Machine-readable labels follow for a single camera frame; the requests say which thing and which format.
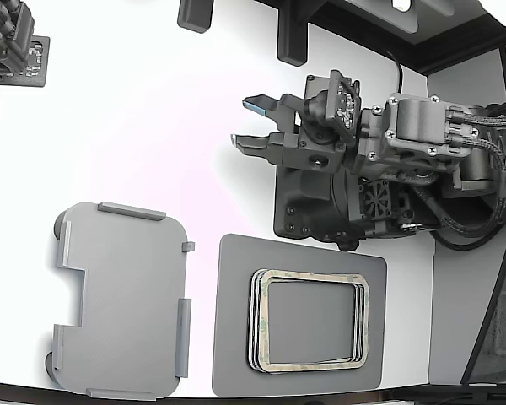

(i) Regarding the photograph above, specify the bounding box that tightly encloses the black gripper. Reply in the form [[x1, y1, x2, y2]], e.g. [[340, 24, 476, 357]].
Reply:
[[230, 94, 391, 175]]

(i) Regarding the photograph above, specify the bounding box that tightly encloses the tan adhesive rectangular frame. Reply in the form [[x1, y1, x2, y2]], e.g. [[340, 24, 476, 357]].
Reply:
[[247, 267, 363, 375], [250, 268, 366, 372], [256, 272, 370, 366], [252, 269, 368, 370]]

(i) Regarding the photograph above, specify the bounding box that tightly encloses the black six-joint robot arm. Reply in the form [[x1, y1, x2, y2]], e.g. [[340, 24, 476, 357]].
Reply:
[[353, 94, 506, 254]]

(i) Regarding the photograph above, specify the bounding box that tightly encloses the dark grey tray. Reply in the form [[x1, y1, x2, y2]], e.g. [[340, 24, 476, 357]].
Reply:
[[210, 233, 389, 397]]

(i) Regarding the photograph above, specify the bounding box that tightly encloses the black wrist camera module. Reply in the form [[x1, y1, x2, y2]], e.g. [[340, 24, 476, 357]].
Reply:
[[301, 68, 363, 143]]

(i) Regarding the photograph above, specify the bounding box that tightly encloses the black bracket post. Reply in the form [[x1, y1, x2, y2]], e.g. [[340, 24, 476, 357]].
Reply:
[[276, 0, 310, 67]]

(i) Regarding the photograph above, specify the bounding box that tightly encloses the dark gray bracket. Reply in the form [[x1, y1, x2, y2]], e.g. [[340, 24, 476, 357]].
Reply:
[[176, 0, 214, 33]]

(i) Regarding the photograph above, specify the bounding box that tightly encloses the thin black cable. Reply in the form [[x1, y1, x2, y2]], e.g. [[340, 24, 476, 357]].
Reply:
[[381, 49, 404, 94]]

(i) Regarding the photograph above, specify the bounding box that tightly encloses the black enclosure frame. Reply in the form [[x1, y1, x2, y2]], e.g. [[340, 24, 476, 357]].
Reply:
[[307, 0, 506, 77]]

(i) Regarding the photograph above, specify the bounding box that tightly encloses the gray rectangular frame holder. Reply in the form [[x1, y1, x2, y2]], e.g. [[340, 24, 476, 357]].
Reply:
[[45, 201, 196, 401]]

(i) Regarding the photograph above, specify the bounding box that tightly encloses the black braided cable bundle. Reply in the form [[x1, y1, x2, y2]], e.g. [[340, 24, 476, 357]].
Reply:
[[404, 107, 506, 252]]

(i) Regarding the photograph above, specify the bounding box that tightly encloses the black camera with circuit board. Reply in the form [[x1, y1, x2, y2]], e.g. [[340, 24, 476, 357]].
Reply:
[[0, 0, 51, 89]]

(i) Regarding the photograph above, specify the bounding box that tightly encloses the black enclosure post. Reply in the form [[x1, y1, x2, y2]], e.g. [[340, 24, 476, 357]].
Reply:
[[460, 126, 506, 385]]

